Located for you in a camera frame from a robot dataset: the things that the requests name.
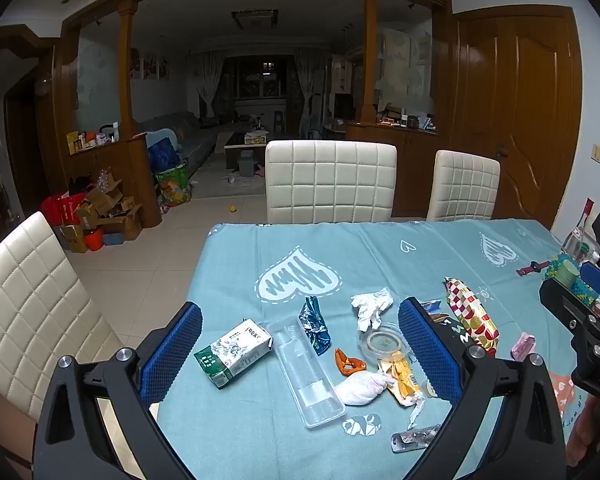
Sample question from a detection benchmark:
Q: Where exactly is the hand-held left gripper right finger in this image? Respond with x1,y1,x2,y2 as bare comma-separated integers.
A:
397,297,568,480

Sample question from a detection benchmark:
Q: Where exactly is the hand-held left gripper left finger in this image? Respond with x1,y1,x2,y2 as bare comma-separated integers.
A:
32,301,203,480

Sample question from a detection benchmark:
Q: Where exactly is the yellow snack wrapper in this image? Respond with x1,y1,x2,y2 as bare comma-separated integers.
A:
377,351,425,407

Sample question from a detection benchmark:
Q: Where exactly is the red white checkered snack packet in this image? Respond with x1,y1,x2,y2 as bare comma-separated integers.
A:
443,277,501,357

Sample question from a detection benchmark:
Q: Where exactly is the pink wrapper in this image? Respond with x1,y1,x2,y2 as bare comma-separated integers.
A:
511,332,537,360

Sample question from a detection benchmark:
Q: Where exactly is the white tissue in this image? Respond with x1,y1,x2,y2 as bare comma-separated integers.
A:
350,288,394,332

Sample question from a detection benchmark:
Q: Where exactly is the silver foil wrapper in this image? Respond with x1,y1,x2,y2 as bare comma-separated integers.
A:
391,422,443,453

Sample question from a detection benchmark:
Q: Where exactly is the clear plastic tray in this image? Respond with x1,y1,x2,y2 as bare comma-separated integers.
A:
266,319,347,429

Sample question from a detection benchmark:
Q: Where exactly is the person's right hand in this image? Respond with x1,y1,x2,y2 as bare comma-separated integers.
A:
566,395,600,467

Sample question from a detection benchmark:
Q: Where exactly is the teal patterned box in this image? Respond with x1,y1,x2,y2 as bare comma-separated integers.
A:
544,253,581,287

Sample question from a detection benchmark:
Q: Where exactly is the clear glass bottle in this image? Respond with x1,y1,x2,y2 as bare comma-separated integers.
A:
561,225,590,261

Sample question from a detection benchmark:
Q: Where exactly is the small brown blue wrapper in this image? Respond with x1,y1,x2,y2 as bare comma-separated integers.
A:
420,299,451,322

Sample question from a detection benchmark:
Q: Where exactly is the clear round plastic lid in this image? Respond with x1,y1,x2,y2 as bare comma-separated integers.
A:
358,329,410,361

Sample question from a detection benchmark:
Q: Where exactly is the green white milk carton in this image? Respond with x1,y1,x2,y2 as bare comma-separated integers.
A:
193,318,274,390

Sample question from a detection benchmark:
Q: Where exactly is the white crumpled plastic bag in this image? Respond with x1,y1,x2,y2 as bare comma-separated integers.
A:
335,371,391,406

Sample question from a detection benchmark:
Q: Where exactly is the orange snack wrapper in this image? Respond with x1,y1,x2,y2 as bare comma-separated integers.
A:
334,348,368,377

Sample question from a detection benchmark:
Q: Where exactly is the teal foil wrapper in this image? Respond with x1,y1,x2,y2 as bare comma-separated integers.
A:
298,296,331,356

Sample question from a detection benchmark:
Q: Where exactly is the teal heart-print tablecloth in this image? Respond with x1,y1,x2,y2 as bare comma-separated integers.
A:
152,219,593,480

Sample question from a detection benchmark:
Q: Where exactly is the large cream quilted chair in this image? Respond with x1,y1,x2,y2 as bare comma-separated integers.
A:
0,211,123,423

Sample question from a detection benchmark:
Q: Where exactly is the pile of cardboard boxes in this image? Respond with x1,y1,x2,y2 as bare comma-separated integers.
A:
57,177,145,253

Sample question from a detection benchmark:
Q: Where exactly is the green printed bag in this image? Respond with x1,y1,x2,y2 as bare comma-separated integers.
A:
154,162,192,208

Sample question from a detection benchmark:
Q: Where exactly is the wooden partition cabinet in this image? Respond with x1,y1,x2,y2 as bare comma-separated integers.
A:
69,132,162,228

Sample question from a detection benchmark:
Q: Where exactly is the red shopping bag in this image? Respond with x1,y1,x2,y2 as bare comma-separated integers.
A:
41,192,87,227

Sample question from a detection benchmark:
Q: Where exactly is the wooden door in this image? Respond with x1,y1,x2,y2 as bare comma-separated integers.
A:
452,7,583,231

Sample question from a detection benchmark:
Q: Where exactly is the blue bag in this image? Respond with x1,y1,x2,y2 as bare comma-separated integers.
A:
147,136,181,172

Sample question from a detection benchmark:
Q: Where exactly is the grey sofa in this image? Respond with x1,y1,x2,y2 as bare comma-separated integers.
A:
137,111,236,168

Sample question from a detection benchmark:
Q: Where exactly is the coffee table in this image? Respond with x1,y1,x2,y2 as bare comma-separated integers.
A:
224,129,271,167

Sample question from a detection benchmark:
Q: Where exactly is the wooden counter with clutter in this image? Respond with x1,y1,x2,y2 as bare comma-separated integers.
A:
345,102,440,218

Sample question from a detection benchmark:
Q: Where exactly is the purple watch strap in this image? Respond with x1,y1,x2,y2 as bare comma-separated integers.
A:
516,260,551,277

